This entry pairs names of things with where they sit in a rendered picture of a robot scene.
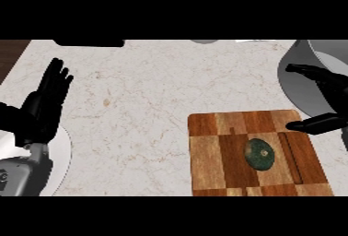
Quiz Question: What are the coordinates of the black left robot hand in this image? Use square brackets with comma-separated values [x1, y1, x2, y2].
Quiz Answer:
[0, 57, 75, 148]

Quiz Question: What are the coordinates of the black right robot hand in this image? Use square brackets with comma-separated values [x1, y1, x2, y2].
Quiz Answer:
[284, 63, 348, 136]

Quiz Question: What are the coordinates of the grey metal pot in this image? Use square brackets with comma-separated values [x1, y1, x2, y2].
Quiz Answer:
[275, 39, 348, 144]

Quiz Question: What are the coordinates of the dark green squash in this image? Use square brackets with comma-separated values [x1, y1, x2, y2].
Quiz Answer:
[241, 137, 277, 171]

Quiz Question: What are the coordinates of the wooden cutting board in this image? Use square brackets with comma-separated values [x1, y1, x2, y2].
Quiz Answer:
[185, 109, 336, 197]

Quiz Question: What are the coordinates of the white plate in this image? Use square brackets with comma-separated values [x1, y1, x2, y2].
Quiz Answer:
[0, 124, 73, 197]

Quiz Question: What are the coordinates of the black appliance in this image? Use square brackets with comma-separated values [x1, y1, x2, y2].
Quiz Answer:
[51, 39, 126, 48]

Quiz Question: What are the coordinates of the grey round object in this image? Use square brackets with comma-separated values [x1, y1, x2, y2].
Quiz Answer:
[188, 39, 219, 45]

